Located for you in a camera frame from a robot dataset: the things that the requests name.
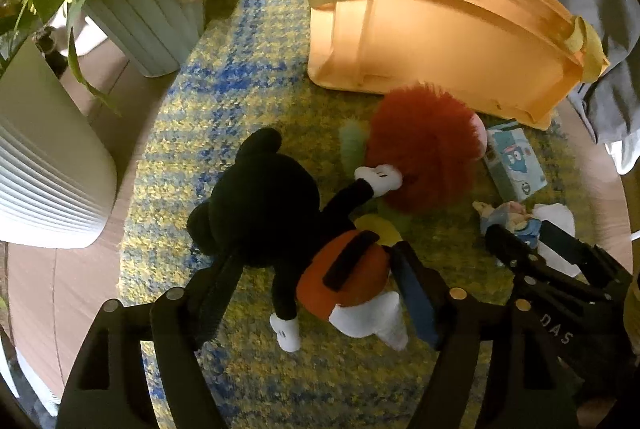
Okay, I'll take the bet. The black mouse plush toy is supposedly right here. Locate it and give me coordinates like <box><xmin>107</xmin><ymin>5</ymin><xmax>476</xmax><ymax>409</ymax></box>
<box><xmin>186</xmin><ymin>127</ymin><xmax>408</xmax><ymax>354</ymax></box>

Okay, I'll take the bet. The white soft cloth toy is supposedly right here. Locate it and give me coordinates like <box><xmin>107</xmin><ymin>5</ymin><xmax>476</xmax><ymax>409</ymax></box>
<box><xmin>529</xmin><ymin>203</ymin><xmax>582</xmax><ymax>281</ymax></box>

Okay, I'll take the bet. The small doll plush toy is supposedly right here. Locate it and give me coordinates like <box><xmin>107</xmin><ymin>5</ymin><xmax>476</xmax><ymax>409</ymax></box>
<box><xmin>472</xmin><ymin>200</ymin><xmax>545</xmax><ymax>255</ymax></box>

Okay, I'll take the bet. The small blue white box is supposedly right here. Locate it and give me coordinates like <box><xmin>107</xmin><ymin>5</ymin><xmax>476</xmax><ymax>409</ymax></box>
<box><xmin>483</xmin><ymin>119</ymin><xmax>547</xmax><ymax>204</ymax></box>

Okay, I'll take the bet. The red furry plush toy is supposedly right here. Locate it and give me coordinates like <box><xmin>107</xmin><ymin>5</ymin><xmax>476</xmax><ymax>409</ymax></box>
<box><xmin>339</xmin><ymin>84</ymin><xmax>488</xmax><ymax>250</ymax></box>

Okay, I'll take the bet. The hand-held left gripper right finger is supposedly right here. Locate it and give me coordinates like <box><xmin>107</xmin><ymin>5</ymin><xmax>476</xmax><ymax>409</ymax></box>
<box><xmin>389</xmin><ymin>243</ymin><xmax>592</xmax><ymax>429</ymax></box>

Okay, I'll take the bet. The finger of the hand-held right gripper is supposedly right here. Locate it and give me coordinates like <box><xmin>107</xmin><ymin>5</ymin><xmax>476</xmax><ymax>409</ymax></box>
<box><xmin>541</xmin><ymin>220</ymin><xmax>632</xmax><ymax>287</ymax></box>
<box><xmin>484</xmin><ymin>224</ymin><xmax>548</xmax><ymax>282</ymax></box>

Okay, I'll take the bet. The white ribbed planter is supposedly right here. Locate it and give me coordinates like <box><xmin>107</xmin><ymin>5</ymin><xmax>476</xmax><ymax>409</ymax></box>
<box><xmin>0</xmin><ymin>36</ymin><xmax>119</xmax><ymax>251</ymax></box>

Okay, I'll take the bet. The yellow plastic basket with straps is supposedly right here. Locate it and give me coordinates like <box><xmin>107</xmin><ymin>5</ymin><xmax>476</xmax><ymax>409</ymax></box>
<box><xmin>303</xmin><ymin>0</ymin><xmax>611</xmax><ymax>132</ymax></box>

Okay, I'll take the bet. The yellow blue rug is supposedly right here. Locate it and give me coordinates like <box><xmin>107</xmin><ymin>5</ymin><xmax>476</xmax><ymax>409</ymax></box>
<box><xmin>117</xmin><ymin>0</ymin><xmax>603</xmax><ymax>429</ymax></box>

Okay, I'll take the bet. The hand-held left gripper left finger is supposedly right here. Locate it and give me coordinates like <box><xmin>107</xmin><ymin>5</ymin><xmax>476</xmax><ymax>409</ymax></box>
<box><xmin>56</xmin><ymin>258</ymin><xmax>242</xmax><ymax>429</ymax></box>

